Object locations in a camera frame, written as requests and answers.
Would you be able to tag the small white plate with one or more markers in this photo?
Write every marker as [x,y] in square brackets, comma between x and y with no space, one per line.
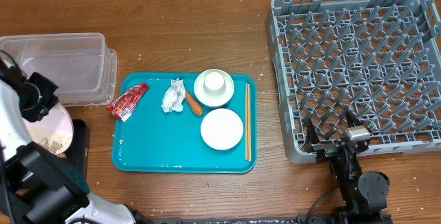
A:
[222,129]

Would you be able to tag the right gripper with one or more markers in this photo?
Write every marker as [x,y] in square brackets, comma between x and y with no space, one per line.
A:
[326,149]

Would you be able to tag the large white plate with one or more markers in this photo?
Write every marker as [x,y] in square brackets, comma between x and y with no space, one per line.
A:
[58,119]

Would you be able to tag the red snack wrapper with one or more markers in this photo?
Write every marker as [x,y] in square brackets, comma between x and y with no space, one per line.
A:
[123,107]

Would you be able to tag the white upside-down cup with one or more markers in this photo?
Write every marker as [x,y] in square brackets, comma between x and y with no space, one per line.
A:
[214,82]

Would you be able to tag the white napkin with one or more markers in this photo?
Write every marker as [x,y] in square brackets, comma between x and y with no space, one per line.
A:
[174,96]

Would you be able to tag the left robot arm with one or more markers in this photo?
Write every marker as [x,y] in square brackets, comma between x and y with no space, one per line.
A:
[36,185]

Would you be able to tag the pale green bowl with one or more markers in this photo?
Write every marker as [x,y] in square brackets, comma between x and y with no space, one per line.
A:
[213,99]

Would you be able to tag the rice and nut leftovers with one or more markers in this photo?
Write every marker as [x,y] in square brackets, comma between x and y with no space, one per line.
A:
[56,142]

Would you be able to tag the black waste tray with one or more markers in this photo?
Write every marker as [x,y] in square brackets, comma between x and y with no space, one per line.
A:
[77,153]

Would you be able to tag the teal plastic serving tray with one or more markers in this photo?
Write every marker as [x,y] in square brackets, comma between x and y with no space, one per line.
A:
[154,141]

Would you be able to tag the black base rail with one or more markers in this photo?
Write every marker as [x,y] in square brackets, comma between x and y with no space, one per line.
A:
[234,221]

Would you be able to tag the clear plastic waste bin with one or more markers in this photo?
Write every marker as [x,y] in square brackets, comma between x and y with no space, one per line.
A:
[80,64]

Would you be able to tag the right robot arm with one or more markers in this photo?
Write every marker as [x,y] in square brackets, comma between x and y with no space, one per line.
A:
[364,194]

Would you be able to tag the orange carrot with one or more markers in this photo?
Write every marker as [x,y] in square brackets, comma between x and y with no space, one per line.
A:
[193,104]

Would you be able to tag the grey dishwasher rack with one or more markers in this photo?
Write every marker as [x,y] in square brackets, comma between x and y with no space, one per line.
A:
[379,59]

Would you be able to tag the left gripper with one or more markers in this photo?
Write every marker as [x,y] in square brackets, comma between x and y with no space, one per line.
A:
[48,98]

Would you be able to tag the right wooden chopstick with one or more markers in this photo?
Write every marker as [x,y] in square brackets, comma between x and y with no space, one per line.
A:
[249,131]

